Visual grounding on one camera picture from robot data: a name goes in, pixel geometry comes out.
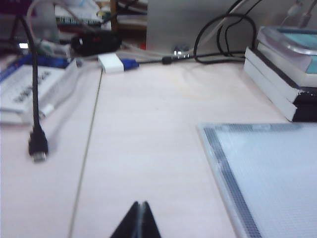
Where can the black device with red mark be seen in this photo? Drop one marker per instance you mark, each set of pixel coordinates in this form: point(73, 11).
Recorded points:
point(96, 43)

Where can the blue VGA connector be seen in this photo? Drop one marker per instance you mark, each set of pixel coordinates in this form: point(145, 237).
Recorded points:
point(130, 65)

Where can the teal covered book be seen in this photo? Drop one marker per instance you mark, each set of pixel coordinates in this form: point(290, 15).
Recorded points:
point(297, 67)

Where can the white keyboard box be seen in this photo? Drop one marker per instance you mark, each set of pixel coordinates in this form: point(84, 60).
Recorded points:
point(22, 89)

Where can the white adapter box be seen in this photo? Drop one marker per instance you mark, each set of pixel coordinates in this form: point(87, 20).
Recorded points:
point(111, 63)

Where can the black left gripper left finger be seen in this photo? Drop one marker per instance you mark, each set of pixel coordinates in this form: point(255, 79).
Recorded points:
point(130, 223)

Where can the transparent file bag blue zipper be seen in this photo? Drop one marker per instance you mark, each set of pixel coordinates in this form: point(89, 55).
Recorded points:
point(272, 178)

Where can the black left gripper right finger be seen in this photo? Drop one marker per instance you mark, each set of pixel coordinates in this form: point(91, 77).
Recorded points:
point(148, 223)

